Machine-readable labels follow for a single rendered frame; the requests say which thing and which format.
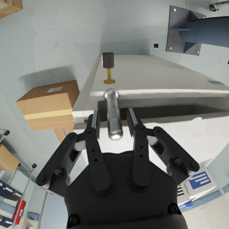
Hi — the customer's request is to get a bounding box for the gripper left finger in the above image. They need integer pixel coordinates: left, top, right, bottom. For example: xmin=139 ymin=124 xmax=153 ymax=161
xmin=35 ymin=108 xmax=112 ymax=196

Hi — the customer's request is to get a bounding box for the red box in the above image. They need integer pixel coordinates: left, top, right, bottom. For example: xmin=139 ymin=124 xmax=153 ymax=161
xmin=12 ymin=199 xmax=27 ymax=226

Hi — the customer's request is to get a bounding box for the white supply cabinet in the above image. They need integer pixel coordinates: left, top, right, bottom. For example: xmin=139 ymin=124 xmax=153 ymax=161
xmin=71 ymin=100 xmax=229 ymax=173

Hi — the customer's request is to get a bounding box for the white cabinet door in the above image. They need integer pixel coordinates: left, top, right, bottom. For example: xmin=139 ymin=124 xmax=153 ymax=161
xmin=72 ymin=54 xmax=229 ymax=113

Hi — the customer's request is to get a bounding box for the large brown cardboard box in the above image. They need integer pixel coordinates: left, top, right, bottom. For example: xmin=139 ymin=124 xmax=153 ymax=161
xmin=15 ymin=79 xmax=81 ymax=143

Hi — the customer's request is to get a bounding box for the white box with blue label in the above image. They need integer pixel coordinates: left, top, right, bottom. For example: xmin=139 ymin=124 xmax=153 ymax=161
xmin=184 ymin=166 xmax=218 ymax=198

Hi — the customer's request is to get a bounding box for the navy blue storage bin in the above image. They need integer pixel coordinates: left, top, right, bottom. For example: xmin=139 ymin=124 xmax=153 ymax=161
xmin=0 ymin=215 xmax=14 ymax=228
xmin=0 ymin=179 xmax=15 ymax=198

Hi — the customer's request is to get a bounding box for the white box with black stripes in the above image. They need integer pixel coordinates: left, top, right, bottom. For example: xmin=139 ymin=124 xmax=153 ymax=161
xmin=176 ymin=183 xmax=191 ymax=207

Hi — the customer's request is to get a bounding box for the black storage bin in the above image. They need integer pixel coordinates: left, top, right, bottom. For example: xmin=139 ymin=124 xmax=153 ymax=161
xmin=7 ymin=189 xmax=23 ymax=202

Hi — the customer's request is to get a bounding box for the black knob on brass stem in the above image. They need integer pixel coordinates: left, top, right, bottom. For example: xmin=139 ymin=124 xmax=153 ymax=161
xmin=101 ymin=51 xmax=116 ymax=85

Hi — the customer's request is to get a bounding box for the silver cabinet door handle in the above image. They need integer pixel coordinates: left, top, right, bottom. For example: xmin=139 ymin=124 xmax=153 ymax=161
xmin=103 ymin=88 xmax=124 ymax=141

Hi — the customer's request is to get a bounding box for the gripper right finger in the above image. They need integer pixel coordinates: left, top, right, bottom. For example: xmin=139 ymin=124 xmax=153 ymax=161
xmin=125 ymin=107 xmax=200 ymax=194

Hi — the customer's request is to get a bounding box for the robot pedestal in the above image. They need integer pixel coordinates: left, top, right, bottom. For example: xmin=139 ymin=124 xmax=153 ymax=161
xmin=165 ymin=5 xmax=229 ymax=57

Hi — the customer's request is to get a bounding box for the blue scoop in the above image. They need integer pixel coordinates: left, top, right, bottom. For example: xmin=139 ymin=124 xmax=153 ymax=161
xmin=178 ymin=200 xmax=194 ymax=209

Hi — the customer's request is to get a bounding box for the grey wire shelf unit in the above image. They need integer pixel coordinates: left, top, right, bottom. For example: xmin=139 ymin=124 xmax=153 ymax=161
xmin=0 ymin=130 xmax=49 ymax=229

